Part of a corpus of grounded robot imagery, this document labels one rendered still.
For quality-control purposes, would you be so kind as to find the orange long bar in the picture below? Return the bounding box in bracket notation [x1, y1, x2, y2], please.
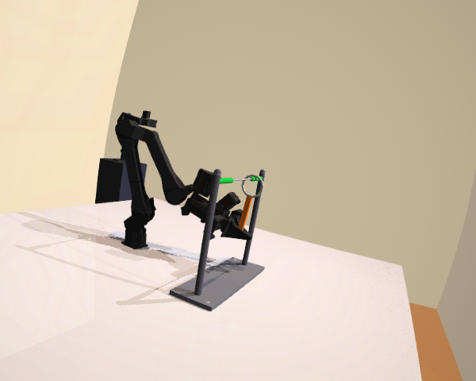
[239, 174, 264, 230]

